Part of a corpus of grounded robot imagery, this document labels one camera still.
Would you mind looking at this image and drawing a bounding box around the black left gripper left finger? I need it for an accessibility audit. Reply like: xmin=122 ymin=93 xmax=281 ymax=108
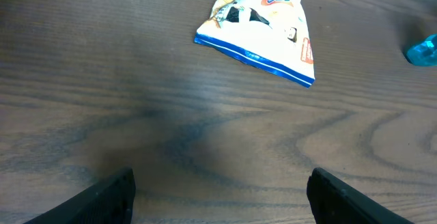
xmin=25 ymin=167 xmax=136 ymax=224

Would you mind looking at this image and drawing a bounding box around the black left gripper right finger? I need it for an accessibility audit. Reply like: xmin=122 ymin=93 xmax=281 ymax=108
xmin=307 ymin=167 xmax=412 ymax=224

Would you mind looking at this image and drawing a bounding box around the teal mouthwash bottle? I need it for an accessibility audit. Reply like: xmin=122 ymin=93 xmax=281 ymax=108
xmin=406 ymin=34 xmax=436 ymax=66

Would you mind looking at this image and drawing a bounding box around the snack bag with red label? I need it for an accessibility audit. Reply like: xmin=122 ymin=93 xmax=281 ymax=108
xmin=194 ymin=0 xmax=315 ymax=87

